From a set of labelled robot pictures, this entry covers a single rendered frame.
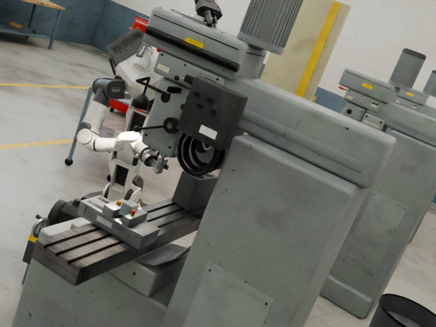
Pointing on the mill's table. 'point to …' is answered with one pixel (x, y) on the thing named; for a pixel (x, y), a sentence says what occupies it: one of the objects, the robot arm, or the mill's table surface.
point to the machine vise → (119, 222)
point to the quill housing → (165, 145)
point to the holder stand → (194, 190)
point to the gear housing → (181, 69)
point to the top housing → (247, 66)
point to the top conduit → (193, 48)
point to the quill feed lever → (169, 125)
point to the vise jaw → (111, 209)
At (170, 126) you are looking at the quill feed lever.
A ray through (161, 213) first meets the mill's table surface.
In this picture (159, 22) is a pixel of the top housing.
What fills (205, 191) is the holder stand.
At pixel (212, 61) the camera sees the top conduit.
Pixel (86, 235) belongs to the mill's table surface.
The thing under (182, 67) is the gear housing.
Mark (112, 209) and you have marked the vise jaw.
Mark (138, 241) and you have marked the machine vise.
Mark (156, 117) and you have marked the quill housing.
